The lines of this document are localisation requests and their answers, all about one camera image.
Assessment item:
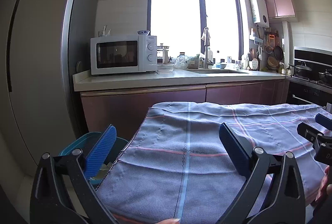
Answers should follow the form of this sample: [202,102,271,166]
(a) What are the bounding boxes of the black wok with lid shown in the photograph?
[288,62,312,76]

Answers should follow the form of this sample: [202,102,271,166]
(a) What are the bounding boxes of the purple base cabinets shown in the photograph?
[80,79,288,141]

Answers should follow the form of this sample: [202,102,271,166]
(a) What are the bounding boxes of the blue plastic bin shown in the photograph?
[58,131,130,188]

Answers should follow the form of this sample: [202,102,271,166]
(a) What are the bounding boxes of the hanging black frying pan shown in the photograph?
[273,45,284,60]

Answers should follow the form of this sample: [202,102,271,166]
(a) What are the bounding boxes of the person's right hand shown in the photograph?
[312,165,332,204]

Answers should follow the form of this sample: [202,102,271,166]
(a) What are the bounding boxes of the white plastic hook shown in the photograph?
[98,26,111,38]

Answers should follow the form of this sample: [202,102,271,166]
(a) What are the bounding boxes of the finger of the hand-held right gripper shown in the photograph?
[297,122,332,152]
[315,113,332,131]

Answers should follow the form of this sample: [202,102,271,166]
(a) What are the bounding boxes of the bamboo basket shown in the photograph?
[268,56,279,70]

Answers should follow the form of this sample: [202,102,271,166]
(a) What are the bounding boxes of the grey refrigerator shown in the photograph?
[0,0,101,178]

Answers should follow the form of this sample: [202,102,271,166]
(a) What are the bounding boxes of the black range hood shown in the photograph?
[294,46,332,66]

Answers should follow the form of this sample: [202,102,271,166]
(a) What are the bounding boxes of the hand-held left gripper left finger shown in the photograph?
[30,124,117,224]

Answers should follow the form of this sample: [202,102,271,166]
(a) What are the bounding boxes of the white vertical pipe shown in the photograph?
[282,21,293,74]

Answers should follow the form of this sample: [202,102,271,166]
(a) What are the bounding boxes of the kitchen window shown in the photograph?
[148,0,249,62]

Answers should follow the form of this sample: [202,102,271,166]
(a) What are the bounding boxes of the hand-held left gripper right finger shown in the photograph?
[218,122,306,224]

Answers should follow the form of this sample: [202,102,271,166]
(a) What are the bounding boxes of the brown bag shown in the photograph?
[187,54,201,69]

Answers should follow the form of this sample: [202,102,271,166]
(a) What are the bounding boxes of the metal kitchen faucet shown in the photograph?
[201,27,214,69]

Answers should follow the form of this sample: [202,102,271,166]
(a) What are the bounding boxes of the white microwave oven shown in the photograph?
[90,34,158,76]

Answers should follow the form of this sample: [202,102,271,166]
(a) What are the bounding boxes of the white blender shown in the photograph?
[157,43,170,65]

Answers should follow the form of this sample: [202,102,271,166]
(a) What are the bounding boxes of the kitchen sink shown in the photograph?
[189,68,248,74]

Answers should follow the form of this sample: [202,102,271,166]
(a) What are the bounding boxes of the black built-in oven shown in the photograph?
[285,80,332,113]

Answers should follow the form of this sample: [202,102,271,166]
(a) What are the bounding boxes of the blue checked cloth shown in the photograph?
[95,102,332,224]

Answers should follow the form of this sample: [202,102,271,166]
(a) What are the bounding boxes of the pink wall cabinet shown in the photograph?
[258,0,296,19]

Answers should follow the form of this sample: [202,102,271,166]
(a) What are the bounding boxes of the clear plastic bag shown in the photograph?
[172,56,188,67]

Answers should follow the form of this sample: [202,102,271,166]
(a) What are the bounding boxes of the clear glass container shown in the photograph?
[157,63,175,73]

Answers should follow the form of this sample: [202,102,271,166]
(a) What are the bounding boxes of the black cooking pan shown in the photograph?
[319,69,332,83]

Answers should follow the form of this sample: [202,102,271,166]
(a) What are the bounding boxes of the grey wall rack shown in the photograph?
[249,28,264,45]

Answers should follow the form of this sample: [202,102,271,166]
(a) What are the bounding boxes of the white kitchen countertop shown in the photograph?
[73,68,286,92]

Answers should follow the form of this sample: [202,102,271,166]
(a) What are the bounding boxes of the white water heater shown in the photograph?
[249,0,270,26]

